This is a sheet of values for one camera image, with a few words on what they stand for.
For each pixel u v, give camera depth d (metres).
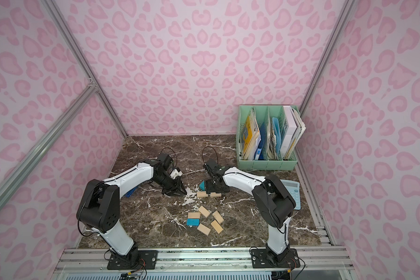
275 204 0.48
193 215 0.85
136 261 0.71
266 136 0.93
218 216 0.84
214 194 0.84
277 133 0.88
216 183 0.67
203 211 0.86
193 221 0.82
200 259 0.75
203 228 0.81
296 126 0.88
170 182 0.77
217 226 0.82
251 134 0.92
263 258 0.72
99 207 0.47
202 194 0.91
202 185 0.94
